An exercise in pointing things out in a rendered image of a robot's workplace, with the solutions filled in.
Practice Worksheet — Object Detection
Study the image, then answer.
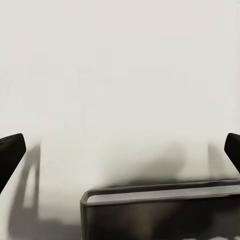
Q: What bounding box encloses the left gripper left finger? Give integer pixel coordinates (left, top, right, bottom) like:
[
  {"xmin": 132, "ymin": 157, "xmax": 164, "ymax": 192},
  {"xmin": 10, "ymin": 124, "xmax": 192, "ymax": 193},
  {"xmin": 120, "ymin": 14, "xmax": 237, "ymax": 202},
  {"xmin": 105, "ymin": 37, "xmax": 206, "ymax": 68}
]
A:
[{"xmin": 0, "ymin": 133, "xmax": 27, "ymax": 194}]

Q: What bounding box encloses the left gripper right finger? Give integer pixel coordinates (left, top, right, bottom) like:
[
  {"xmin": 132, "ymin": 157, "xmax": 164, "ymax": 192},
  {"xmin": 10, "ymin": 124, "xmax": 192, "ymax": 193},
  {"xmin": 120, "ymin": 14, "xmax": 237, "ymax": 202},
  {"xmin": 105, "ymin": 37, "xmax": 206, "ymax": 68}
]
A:
[{"xmin": 224, "ymin": 133, "xmax": 240, "ymax": 173}]

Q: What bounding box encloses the hardback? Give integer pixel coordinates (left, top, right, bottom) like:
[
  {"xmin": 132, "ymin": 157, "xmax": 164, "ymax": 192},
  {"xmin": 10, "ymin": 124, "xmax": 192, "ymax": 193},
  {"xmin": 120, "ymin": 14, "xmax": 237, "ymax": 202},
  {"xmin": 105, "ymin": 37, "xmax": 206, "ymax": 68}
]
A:
[{"xmin": 80, "ymin": 179, "xmax": 240, "ymax": 240}]

